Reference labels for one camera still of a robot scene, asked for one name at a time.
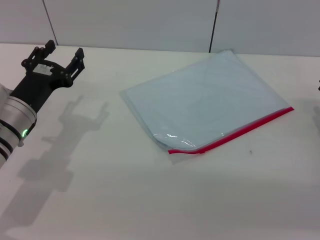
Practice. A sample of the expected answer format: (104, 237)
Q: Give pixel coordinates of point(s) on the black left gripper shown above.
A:
(37, 82)

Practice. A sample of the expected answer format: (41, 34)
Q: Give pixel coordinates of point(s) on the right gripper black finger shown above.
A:
(319, 86)

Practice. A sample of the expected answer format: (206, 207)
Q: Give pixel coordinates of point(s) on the clear red-zipper document bag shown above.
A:
(200, 100)

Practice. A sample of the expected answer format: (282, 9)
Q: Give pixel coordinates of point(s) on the thin dark vertical rod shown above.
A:
(213, 27)

